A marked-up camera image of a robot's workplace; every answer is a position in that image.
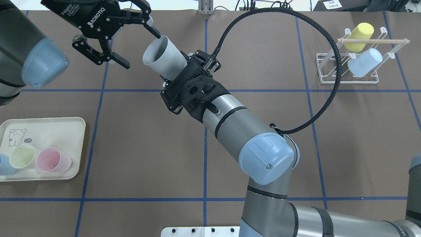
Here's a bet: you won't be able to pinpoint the white wire cup rack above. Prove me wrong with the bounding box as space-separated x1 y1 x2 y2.
315 27 411 84

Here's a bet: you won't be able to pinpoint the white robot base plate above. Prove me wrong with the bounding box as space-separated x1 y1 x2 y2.
161 226 240 237

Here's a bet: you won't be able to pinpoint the black cables at table edge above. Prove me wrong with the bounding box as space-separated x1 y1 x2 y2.
214 0 295 12

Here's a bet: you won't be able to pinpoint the pale green cup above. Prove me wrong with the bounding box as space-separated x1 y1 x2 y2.
10 144 40 170

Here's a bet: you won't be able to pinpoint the aluminium frame post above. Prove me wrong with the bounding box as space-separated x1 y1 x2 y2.
197 0 214 15

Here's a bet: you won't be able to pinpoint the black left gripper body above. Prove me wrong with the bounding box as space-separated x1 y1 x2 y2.
41 0 152 66

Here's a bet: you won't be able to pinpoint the pink cup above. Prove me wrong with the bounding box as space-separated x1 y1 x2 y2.
36 147 73 172

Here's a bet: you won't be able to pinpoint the yellow cup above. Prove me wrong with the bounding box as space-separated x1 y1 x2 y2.
344 22 374 53

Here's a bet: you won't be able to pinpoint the grey cup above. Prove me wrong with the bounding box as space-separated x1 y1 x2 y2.
142 36 187 81

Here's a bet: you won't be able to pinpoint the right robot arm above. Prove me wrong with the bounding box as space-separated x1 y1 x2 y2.
152 48 420 237

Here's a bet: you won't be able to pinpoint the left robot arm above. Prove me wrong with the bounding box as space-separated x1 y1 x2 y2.
0 0 161 106

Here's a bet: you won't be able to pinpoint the light blue cup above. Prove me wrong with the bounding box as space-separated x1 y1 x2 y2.
347 48 383 78
0 153 17 176

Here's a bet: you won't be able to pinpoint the cream plastic tray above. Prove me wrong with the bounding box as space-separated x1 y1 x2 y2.
1 117 86 182

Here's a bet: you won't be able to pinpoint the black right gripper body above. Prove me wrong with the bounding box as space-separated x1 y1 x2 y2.
160 50 229 123

